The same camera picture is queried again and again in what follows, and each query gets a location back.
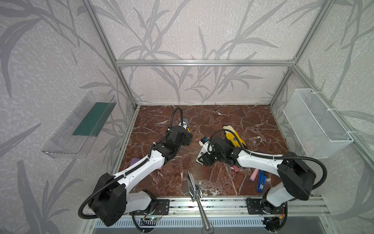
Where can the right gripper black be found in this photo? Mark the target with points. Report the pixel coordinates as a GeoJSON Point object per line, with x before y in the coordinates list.
{"type": "Point", "coordinates": [207, 158]}

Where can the purple object left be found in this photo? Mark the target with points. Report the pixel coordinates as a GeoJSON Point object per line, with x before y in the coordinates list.
{"type": "Point", "coordinates": [134, 161]}

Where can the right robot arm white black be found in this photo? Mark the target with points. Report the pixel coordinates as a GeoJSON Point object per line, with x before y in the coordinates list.
{"type": "Point", "coordinates": [299, 175]}

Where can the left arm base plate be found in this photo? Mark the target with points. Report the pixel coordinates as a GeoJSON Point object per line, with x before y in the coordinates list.
{"type": "Point", "coordinates": [159, 207]}

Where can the white wire basket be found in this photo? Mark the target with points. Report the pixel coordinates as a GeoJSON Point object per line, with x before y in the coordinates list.
{"type": "Point", "coordinates": [318, 130]}

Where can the metal camera pole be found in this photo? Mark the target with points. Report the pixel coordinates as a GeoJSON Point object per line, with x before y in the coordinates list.
{"type": "Point", "coordinates": [196, 195]}

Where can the clear plastic wall shelf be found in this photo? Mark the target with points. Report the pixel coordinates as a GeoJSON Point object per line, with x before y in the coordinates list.
{"type": "Point", "coordinates": [77, 135]}

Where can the blue lighter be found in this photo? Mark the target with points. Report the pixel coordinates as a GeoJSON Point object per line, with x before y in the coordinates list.
{"type": "Point", "coordinates": [261, 181]}

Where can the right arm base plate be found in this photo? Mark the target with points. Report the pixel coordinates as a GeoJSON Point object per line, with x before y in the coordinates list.
{"type": "Point", "coordinates": [260, 207]}

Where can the yellow work glove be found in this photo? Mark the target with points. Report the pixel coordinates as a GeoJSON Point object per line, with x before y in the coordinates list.
{"type": "Point", "coordinates": [233, 138]}

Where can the red white remote control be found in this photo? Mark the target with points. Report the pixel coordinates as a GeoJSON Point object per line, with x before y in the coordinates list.
{"type": "Point", "coordinates": [202, 159]}

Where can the pink cylinder right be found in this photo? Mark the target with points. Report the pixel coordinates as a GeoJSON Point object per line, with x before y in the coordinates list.
{"type": "Point", "coordinates": [254, 175]}

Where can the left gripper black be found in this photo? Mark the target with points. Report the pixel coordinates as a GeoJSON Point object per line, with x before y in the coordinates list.
{"type": "Point", "coordinates": [185, 136]}

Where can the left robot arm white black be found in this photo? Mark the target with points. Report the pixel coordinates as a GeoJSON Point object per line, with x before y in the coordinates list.
{"type": "Point", "coordinates": [112, 196]}

